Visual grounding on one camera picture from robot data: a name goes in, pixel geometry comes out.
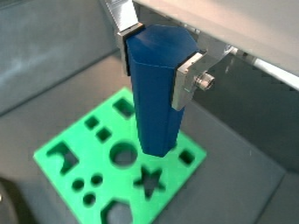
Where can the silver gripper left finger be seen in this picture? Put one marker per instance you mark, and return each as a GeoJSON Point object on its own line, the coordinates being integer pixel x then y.
{"type": "Point", "coordinates": [122, 15]}

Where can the green shape sorter board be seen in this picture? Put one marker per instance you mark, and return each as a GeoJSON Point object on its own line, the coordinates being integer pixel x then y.
{"type": "Point", "coordinates": [96, 166]}

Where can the blue hexagonal prism peg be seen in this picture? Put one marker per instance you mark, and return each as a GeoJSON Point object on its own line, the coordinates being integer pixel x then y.
{"type": "Point", "coordinates": [156, 51]}

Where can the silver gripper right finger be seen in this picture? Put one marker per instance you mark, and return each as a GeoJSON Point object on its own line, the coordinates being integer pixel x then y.
{"type": "Point", "coordinates": [191, 74]}

